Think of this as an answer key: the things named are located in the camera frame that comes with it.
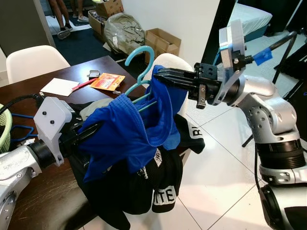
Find standing person's legs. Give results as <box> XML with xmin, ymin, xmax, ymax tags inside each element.
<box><xmin>72</xmin><ymin>0</ymin><xmax>90</xmax><ymax>23</ymax></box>
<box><xmin>48</xmin><ymin>0</ymin><xmax>73</xmax><ymax>40</ymax></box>

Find grey garment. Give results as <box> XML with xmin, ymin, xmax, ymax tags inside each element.
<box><xmin>79</xmin><ymin>98</ymin><xmax>114</xmax><ymax>119</ymax></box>

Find red pen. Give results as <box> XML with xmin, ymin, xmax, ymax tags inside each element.
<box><xmin>72</xmin><ymin>78</ymin><xmax>96</xmax><ymax>92</ymax></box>

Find olive green bag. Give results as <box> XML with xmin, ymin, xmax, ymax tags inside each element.
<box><xmin>103</xmin><ymin>13</ymin><xmax>146</xmax><ymax>55</ymax></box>

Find orange packet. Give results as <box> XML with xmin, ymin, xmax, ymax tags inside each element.
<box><xmin>90</xmin><ymin>73</ymin><xmax>126</xmax><ymax>92</ymax></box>

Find light green laundry basket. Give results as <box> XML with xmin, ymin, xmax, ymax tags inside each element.
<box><xmin>0</xmin><ymin>104</ymin><xmax>13</xmax><ymax>154</ymax></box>

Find teal plastic clothes hanger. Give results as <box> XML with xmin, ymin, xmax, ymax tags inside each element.
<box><xmin>123</xmin><ymin>45</ymin><xmax>160</xmax><ymax>114</ymax></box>

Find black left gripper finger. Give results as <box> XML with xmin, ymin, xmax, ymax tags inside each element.
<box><xmin>79</xmin><ymin>122</ymin><xmax>104</xmax><ymax>144</ymax></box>

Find royal blue garment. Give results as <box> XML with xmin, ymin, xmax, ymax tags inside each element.
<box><xmin>79</xmin><ymin>78</ymin><xmax>189</xmax><ymax>184</ymax></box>

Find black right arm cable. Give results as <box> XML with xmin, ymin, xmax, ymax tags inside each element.
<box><xmin>237</xmin><ymin>30</ymin><xmax>299</xmax><ymax>192</ymax></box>

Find dark wooden table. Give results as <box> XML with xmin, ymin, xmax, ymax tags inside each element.
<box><xmin>0</xmin><ymin>56</ymin><xmax>192</xmax><ymax>230</ymax></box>

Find white paper sheet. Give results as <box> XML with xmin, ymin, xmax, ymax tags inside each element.
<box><xmin>40</xmin><ymin>78</ymin><xmax>80</xmax><ymax>97</ymax></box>

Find open cardboard box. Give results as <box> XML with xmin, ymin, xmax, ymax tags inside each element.
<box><xmin>145</xmin><ymin>28</ymin><xmax>182</xmax><ymax>60</ymax></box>

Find bed with white mattress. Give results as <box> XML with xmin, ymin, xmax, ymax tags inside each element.
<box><xmin>228</xmin><ymin>4</ymin><xmax>273</xmax><ymax>48</ymax></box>

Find blue wire clothes hanger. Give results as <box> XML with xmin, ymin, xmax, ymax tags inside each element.
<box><xmin>10</xmin><ymin>113</ymin><xmax>39</xmax><ymax>143</ymax></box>

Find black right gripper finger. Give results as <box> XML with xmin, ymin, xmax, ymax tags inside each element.
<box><xmin>153</xmin><ymin>67</ymin><xmax>198</xmax><ymax>80</ymax></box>
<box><xmin>161</xmin><ymin>79</ymin><xmax>197</xmax><ymax>92</ymax></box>

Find black door frame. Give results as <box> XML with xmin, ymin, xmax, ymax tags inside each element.
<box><xmin>201</xmin><ymin>0</ymin><xmax>238</xmax><ymax>65</ymax></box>

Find stacked cardboard box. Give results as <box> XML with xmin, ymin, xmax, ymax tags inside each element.
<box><xmin>89</xmin><ymin>0</ymin><xmax>124</xmax><ymax>41</ymax></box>

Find blue cable tag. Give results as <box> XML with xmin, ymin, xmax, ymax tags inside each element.
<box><xmin>251</xmin><ymin>46</ymin><xmax>273</xmax><ymax>67</ymax></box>

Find black garment with white print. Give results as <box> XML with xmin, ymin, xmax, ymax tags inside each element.
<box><xmin>77</xmin><ymin>98</ymin><xmax>206</xmax><ymax>230</ymax></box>

